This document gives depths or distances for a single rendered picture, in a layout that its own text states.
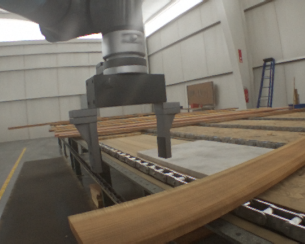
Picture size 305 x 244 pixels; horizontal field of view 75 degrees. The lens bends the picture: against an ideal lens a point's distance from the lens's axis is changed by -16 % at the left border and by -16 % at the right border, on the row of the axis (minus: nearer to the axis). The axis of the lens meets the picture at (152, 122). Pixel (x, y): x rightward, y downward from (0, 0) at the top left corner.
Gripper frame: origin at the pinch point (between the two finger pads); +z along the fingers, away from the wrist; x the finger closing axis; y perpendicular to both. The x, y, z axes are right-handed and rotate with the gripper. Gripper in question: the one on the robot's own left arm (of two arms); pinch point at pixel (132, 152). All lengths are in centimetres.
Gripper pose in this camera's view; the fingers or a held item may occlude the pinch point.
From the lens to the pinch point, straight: 40.3
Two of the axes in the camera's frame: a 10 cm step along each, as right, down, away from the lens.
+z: 0.8, 9.9, 0.7
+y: 5.3, 0.1, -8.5
